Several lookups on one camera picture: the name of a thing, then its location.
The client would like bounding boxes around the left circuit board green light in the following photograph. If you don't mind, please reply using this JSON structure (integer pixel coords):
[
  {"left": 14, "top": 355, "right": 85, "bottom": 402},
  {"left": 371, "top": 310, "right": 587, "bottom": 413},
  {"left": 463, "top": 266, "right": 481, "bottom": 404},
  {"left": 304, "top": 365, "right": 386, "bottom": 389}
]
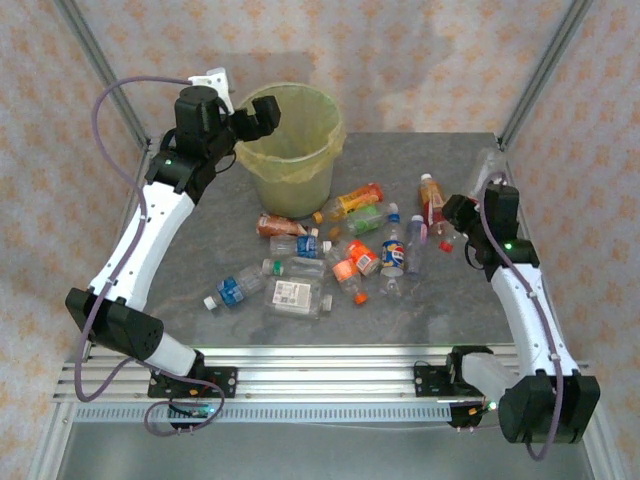
[{"left": 169, "top": 402, "right": 216, "bottom": 420}]

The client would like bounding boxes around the yellow translucent bin liner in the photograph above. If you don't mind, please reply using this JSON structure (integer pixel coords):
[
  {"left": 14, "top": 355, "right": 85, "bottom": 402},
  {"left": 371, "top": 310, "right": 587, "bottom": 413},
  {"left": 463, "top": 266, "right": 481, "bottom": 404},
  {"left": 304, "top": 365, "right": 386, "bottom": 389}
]
[{"left": 234, "top": 82, "right": 347, "bottom": 185}]

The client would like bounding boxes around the pepsi bottle blue cap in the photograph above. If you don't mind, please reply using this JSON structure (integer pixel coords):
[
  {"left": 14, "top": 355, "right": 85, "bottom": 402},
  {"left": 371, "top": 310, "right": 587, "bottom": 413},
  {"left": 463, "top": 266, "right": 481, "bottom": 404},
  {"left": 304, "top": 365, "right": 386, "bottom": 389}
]
[{"left": 379, "top": 211, "right": 408, "bottom": 298}]

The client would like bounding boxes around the aluminium frame post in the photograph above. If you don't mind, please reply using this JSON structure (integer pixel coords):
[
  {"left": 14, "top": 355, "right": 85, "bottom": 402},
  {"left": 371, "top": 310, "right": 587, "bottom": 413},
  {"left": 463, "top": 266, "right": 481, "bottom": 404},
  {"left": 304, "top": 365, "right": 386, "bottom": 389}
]
[
  {"left": 53, "top": 0, "right": 152, "bottom": 150},
  {"left": 498, "top": 0, "right": 595, "bottom": 150}
]

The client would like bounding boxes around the crushed orange brown bottle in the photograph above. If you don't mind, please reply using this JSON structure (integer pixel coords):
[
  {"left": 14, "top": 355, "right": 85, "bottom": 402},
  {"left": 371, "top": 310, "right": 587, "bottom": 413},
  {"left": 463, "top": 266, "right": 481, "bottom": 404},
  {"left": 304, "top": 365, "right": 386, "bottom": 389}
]
[{"left": 255, "top": 212, "right": 310, "bottom": 238}]

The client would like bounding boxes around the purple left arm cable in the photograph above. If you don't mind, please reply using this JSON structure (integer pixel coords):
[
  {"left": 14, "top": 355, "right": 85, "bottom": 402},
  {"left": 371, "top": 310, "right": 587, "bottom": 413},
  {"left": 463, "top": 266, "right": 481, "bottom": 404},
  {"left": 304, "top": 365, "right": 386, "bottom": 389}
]
[{"left": 73, "top": 74, "right": 227, "bottom": 437}]

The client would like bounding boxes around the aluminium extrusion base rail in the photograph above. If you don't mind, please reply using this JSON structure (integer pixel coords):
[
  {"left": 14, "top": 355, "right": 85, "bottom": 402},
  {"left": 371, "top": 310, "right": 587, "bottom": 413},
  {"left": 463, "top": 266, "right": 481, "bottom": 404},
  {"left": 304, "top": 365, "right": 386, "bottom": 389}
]
[{"left": 52, "top": 344, "right": 599, "bottom": 404}]

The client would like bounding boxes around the right circuit board green light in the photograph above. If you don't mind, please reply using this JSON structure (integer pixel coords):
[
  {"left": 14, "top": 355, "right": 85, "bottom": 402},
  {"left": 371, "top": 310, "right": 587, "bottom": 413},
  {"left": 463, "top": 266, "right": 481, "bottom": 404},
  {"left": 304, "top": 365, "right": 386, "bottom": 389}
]
[{"left": 464, "top": 398, "right": 504, "bottom": 416}]

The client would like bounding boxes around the circuit board green light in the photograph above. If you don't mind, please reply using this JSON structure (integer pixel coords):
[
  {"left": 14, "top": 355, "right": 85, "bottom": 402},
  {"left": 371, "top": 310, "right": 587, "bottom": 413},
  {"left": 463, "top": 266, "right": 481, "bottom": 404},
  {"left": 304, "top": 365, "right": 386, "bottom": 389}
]
[
  {"left": 464, "top": 398, "right": 504, "bottom": 416},
  {"left": 169, "top": 402, "right": 216, "bottom": 420}
]

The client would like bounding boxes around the orange label bottle brown cap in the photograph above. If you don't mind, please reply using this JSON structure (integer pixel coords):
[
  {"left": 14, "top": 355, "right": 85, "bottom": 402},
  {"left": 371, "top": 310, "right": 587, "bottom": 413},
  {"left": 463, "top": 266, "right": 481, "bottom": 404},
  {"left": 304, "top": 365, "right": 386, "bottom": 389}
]
[{"left": 327, "top": 225, "right": 383, "bottom": 278}]

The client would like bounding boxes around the grey metal lower shelf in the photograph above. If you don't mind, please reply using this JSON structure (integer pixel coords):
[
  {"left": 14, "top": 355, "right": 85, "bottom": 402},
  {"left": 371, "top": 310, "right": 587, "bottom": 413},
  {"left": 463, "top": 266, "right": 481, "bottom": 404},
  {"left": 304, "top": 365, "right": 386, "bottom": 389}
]
[{"left": 54, "top": 422, "right": 596, "bottom": 480}]

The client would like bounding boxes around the clear bottle green white label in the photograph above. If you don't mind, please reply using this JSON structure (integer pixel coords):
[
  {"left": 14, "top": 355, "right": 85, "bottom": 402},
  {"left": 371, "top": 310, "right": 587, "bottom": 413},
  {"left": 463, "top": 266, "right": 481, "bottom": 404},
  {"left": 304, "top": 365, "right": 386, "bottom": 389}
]
[{"left": 260, "top": 256, "right": 327, "bottom": 282}]

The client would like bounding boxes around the blue label bottle white cap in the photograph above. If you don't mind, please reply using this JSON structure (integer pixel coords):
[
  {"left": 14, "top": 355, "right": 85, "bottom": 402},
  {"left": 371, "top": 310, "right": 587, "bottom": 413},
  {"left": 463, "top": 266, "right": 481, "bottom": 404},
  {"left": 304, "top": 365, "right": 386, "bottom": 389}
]
[{"left": 202, "top": 263, "right": 268, "bottom": 312}]

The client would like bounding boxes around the white slotted cable duct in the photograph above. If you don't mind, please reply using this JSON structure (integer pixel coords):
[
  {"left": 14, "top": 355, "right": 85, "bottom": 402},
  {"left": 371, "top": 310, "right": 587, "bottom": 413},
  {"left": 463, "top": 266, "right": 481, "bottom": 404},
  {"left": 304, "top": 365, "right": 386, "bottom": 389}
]
[{"left": 74, "top": 403, "right": 454, "bottom": 425}]

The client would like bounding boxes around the red tea bottle white cap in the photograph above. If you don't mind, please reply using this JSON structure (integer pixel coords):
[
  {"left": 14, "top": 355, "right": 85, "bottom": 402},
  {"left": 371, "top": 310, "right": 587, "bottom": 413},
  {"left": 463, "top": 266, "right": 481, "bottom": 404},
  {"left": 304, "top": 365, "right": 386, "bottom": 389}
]
[{"left": 417, "top": 172, "right": 447, "bottom": 227}]

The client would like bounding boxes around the large clear bottle barcode label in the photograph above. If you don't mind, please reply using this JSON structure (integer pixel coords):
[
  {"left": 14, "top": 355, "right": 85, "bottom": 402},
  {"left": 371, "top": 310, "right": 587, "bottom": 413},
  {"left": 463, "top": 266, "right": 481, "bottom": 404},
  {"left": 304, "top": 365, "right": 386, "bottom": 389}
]
[{"left": 263, "top": 276, "right": 335, "bottom": 321}]

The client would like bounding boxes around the clear bottle red cap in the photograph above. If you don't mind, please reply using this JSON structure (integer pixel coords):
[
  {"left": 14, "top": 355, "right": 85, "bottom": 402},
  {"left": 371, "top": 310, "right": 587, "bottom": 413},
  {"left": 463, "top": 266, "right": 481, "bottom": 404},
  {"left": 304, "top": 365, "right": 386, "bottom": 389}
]
[{"left": 433, "top": 219, "right": 469, "bottom": 254}]

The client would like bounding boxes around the green plastic bin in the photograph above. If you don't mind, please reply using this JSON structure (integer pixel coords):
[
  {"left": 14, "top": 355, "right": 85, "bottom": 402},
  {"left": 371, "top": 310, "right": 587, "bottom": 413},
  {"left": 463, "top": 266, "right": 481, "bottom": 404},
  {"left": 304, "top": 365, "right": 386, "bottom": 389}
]
[{"left": 234, "top": 82, "right": 347, "bottom": 220}]

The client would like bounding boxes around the orange juice bottle yellow cap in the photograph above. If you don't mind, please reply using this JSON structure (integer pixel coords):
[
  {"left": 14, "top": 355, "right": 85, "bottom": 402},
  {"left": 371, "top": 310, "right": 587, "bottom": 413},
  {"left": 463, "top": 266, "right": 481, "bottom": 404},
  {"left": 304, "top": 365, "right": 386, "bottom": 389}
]
[{"left": 312, "top": 182, "right": 386, "bottom": 224}]

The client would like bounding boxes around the small clear bottle blue label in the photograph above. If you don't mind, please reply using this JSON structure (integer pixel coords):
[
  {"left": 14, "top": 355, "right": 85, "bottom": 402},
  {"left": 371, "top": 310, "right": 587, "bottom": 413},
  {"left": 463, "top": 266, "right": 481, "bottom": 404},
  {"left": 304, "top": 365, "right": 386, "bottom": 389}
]
[{"left": 269, "top": 234, "right": 334, "bottom": 260}]

